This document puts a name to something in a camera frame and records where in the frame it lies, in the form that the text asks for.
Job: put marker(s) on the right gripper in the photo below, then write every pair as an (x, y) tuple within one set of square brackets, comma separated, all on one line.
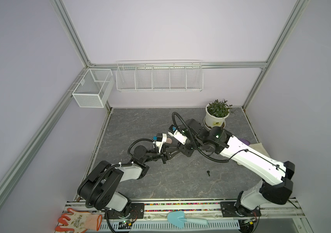
[(187, 152)]

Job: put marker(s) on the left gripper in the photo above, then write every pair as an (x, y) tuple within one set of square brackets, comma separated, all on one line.
[(166, 155)]

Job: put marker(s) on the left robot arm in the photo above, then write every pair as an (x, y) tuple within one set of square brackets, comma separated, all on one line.
[(99, 188)]

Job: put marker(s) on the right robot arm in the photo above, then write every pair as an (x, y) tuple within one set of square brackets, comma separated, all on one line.
[(221, 146)]

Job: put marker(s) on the potted green plant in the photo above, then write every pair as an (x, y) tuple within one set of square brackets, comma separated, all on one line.
[(216, 113)]

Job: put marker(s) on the purple pink garden scoop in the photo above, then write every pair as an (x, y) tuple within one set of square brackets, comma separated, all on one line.
[(244, 141)]

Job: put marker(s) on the teal garden trowel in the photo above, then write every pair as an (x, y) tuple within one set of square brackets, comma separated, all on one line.
[(178, 219)]

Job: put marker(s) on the beige grey work glove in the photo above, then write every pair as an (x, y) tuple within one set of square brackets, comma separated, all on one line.
[(258, 149)]

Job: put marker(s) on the small white mesh basket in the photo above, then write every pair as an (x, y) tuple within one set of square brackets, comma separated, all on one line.
[(94, 88)]

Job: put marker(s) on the red white garden glove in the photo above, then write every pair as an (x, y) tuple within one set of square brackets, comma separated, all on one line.
[(78, 222)]

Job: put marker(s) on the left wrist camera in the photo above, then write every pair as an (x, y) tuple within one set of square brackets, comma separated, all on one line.
[(159, 140)]

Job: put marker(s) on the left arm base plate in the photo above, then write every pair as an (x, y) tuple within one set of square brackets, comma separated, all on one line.
[(134, 210)]

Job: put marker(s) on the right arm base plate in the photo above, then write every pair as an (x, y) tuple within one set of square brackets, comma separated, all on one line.
[(229, 209)]

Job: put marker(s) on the long white wire basket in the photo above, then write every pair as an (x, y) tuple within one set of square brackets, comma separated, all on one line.
[(159, 75)]

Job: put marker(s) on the white vented cable duct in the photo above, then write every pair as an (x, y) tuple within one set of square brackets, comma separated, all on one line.
[(165, 226)]

